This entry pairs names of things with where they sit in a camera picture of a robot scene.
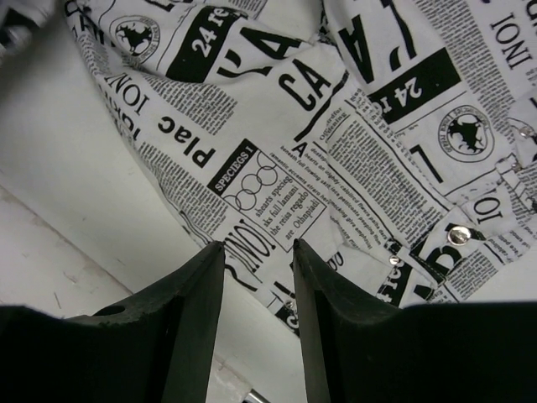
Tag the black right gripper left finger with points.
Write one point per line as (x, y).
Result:
(153, 346)

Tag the newspaper print trousers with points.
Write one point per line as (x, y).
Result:
(397, 138)

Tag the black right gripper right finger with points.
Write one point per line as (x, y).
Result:
(357, 348)

